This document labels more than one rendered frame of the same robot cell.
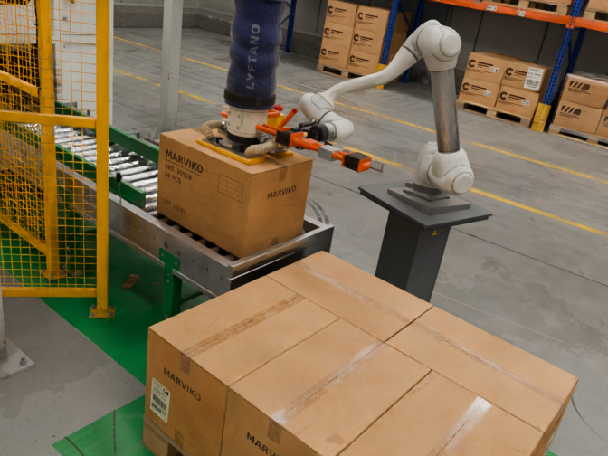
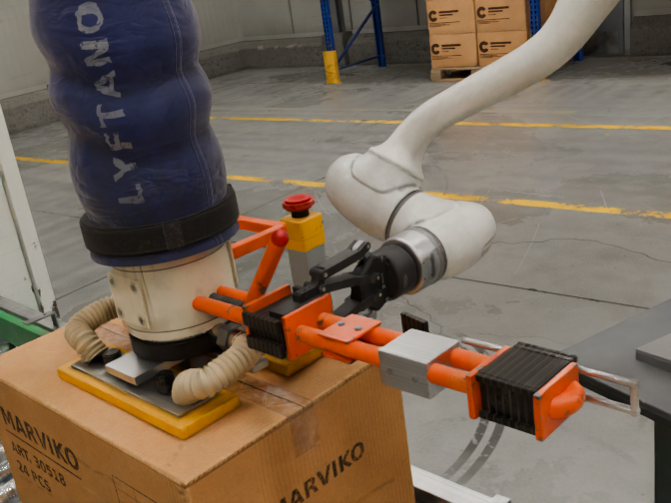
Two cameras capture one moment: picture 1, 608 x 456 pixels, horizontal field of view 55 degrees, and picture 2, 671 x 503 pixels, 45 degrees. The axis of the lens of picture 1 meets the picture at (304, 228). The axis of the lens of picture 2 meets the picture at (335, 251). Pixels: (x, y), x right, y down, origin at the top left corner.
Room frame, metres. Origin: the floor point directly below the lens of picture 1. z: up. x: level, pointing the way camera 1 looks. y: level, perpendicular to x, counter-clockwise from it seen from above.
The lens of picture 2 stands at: (1.44, -0.13, 1.52)
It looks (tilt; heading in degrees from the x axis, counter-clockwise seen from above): 20 degrees down; 11
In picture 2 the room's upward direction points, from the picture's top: 8 degrees counter-clockwise
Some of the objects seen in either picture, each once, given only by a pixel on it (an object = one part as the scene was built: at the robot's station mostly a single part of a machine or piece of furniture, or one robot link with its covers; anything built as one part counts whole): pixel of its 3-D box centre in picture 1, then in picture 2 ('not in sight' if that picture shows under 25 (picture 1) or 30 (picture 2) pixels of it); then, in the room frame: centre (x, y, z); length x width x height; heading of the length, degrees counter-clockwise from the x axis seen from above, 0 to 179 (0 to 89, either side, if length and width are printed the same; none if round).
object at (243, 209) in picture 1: (232, 186); (198, 460); (2.55, 0.37, 0.75); 0.60 x 0.40 x 0.40; 54
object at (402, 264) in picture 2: (315, 134); (376, 278); (2.49, 0.02, 1.08); 0.09 x 0.07 x 0.08; 144
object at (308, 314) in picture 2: (289, 137); (289, 320); (2.37, 0.12, 1.08); 0.10 x 0.08 x 0.06; 144
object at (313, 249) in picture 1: (282, 269); not in sight; (2.33, 0.07, 0.48); 0.70 x 0.03 x 0.15; 144
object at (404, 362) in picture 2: (329, 153); (420, 362); (2.25, -0.05, 1.08); 0.07 x 0.07 x 0.04; 54
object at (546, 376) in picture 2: (356, 162); (522, 390); (2.16, -0.16, 1.09); 0.08 x 0.07 x 0.05; 54
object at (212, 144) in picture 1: (230, 147); (140, 376); (2.44, 0.38, 0.97); 0.34 x 0.10 x 0.05; 54
